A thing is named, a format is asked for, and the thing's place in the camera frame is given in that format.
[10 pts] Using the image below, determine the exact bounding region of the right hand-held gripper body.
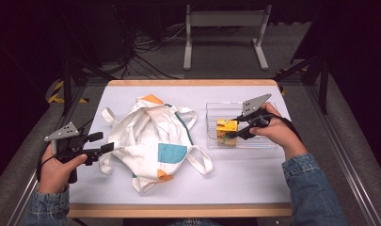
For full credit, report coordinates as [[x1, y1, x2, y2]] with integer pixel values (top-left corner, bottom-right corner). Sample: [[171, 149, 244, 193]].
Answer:
[[233, 92, 273, 141]]

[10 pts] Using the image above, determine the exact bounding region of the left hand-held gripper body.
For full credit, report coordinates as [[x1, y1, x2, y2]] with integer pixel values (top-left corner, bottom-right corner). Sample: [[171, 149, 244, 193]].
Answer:
[[43, 121, 103, 185]]

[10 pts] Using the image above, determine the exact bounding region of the yellow snack packet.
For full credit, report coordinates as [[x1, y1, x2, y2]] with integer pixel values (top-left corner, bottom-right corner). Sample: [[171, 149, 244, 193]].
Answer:
[[215, 118, 240, 148]]

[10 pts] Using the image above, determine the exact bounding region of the clear plastic tray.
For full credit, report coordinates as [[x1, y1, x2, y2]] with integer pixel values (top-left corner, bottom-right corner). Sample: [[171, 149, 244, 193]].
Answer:
[[205, 101, 278, 151]]

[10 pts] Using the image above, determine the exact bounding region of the white patterned tote bag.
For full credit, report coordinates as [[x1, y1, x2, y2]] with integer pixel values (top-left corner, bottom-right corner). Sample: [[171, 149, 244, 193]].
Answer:
[[98, 93, 214, 194]]

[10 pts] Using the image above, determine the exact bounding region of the person's left hand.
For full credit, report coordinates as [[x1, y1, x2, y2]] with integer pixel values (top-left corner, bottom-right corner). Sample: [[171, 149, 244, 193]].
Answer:
[[37, 144, 89, 195]]

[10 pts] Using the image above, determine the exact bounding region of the person's right hand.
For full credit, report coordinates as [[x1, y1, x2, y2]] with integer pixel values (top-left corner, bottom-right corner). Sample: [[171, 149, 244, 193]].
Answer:
[[248, 102, 309, 161]]

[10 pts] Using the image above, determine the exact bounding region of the white table mat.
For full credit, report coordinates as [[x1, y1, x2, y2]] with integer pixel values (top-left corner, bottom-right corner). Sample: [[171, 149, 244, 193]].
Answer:
[[68, 85, 293, 205]]

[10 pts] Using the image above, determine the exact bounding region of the yellow black hazard tape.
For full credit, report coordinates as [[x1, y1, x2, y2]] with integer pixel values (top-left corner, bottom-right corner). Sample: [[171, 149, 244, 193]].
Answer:
[[46, 80, 89, 105]]

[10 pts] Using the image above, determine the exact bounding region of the black tripod stand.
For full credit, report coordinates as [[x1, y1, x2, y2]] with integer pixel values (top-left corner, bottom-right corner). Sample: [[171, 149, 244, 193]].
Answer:
[[57, 8, 118, 118]]

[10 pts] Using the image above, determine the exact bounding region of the black angled stand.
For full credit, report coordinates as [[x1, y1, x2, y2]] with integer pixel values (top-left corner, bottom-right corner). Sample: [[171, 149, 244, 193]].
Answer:
[[272, 53, 330, 116]]

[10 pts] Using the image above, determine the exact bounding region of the white metal stand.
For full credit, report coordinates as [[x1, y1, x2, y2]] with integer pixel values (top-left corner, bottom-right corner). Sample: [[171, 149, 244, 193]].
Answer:
[[183, 4, 273, 72]]

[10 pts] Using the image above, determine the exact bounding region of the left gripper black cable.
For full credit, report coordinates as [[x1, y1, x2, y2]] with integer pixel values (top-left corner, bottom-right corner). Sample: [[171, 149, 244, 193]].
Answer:
[[36, 142, 59, 184]]

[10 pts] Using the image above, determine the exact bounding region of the bundle of black floor cables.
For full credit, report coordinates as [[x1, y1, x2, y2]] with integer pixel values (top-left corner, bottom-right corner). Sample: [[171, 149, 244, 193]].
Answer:
[[115, 24, 186, 80]]

